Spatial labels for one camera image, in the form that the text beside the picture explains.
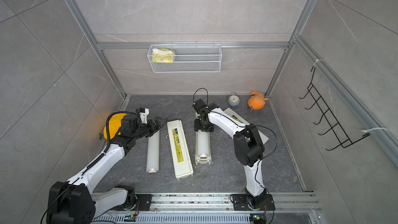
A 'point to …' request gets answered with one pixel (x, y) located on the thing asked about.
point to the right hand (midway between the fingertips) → (201, 129)
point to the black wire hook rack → (344, 141)
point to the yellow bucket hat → (114, 125)
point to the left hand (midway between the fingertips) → (164, 120)
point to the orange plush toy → (257, 100)
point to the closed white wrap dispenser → (182, 160)
